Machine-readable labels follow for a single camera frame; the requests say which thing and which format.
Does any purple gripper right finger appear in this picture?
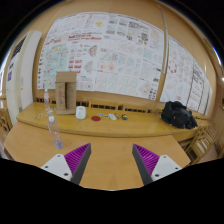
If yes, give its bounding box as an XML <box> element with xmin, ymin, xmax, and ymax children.
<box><xmin>132</xmin><ymin>144</ymin><xmax>181</xmax><ymax>185</ymax></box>

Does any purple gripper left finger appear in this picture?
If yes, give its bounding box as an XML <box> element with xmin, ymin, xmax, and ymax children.
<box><xmin>42</xmin><ymin>143</ymin><xmax>91</xmax><ymax>185</ymax></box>

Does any clear plastic water bottle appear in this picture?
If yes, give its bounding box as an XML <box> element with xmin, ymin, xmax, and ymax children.
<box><xmin>48</xmin><ymin>116</ymin><xmax>63</xmax><ymax>149</ymax></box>

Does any water bottle with red label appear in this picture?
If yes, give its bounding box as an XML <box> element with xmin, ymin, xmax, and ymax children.
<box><xmin>44</xmin><ymin>89</ymin><xmax>50</xmax><ymax>110</ymax></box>

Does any red round coaster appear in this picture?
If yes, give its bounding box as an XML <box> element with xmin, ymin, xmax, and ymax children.
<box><xmin>91</xmin><ymin>116</ymin><xmax>101</xmax><ymax>121</ymax></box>

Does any white cup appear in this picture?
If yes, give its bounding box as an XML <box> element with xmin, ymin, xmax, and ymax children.
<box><xmin>76</xmin><ymin>106</ymin><xmax>86</xmax><ymax>120</ymax></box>

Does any wooden chair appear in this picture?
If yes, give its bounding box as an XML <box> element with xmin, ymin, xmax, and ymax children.
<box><xmin>185</xmin><ymin>125</ymin><xmax>217</xmax><ymax>165</ymax></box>

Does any small dark round object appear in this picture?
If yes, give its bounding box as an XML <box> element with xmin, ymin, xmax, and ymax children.
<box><xmin>122</xmin><ymin>114</ymin><xmax>128</xmax><ymax>120</ymax></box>

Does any black backpack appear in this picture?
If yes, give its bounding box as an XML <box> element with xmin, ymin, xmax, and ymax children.
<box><xmin>161</xmin><ymin>101</ymin><xmax>198</xmax><ymax>129</ymax></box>

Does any brown cardboard stand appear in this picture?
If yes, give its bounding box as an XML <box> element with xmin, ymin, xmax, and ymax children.
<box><xmin>55</xmin><ymin>72</ymin><xmax>77</xmax><ymax>115</ymax></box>

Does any white door panel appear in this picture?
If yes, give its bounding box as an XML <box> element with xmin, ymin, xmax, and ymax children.
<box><xmin>6</xmin><ymin>30</ymin><xmax>42</xmax><ymax>124</ymax></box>

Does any right wall poster sheet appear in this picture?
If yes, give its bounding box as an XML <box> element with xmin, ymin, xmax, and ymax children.
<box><xmin>160</xmin><ymin>37</ymin><xmax>212</xmax><ymax>115</ymax></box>

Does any large wall poster sheet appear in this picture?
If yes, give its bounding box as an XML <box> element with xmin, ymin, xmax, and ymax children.
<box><xmin>37</xmin><ymin>12</ymin><xmax>164</xmax><ymax>100</ymax></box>

